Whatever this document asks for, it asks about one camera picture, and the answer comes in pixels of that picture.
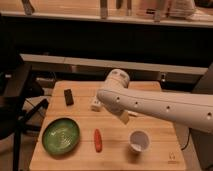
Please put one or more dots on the white plastic bottle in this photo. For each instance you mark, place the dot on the white plastic bottle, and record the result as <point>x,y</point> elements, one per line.
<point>96,105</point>

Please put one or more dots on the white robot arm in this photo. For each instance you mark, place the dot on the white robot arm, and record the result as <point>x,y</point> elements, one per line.
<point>192,110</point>

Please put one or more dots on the green ceramic bowl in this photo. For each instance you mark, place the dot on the green ceramic bowl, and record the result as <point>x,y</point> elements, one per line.
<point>61,136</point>

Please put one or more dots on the dark brown rectangular block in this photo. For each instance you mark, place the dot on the dark brown rectangular block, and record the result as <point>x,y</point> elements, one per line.
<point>68,97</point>

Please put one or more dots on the orange carrot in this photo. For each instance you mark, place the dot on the orange carrot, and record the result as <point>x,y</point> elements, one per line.
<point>97,140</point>

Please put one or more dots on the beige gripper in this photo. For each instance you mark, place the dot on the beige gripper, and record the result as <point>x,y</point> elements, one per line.
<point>124,117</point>

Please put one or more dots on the white rectangular sponge block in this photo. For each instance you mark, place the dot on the white rectangular sponge block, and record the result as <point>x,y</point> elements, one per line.
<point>133,114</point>

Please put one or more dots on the black office chair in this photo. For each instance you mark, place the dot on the black office chair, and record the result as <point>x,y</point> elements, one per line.
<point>12,100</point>

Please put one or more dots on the white paper cup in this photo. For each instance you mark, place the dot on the white paper cup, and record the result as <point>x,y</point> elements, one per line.
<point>139,142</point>

